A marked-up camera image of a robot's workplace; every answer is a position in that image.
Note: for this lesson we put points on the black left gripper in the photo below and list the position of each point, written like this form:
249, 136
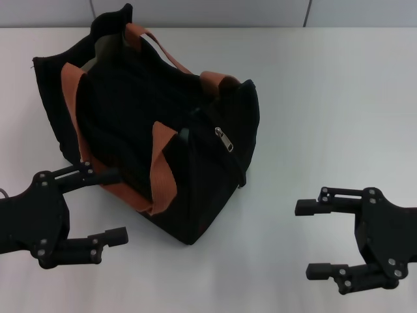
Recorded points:
32, 221

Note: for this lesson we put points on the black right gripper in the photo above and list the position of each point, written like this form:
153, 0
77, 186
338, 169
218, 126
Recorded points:
391, 234

